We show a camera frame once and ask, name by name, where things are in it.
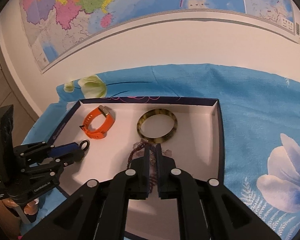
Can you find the dark blue cardboard box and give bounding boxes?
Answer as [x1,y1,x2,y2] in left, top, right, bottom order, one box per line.
[49,96,225,238]

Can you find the person's left hand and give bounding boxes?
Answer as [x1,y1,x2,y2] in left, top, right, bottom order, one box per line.
[5,197,40,216]

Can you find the orange watch band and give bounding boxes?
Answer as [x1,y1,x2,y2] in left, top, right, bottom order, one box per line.
[79,105,115,139]

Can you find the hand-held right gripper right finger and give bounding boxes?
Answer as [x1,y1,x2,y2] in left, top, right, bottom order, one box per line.
[155,144,282,240]

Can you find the tortoiseshell bangle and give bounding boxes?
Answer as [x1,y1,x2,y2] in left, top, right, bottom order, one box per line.
[136,108,178,145]

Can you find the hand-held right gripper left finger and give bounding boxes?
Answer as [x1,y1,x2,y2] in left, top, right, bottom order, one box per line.
[21,145,151,240]

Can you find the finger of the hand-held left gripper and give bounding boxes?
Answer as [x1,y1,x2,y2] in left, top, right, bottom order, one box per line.
[14,141,84,161]
[20,152,85,179]

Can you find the dark beaded bracelet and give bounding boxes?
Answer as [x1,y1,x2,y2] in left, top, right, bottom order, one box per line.
[126,140,158,193]

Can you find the colourful wall map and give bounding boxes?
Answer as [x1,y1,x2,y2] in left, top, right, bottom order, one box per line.
[19,0,300,74]

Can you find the blue floral tablecloth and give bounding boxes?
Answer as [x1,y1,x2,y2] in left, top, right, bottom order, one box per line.
[22,64,300,240]

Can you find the ring with green stone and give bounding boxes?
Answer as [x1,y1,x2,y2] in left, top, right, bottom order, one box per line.
[79,140,91,152]

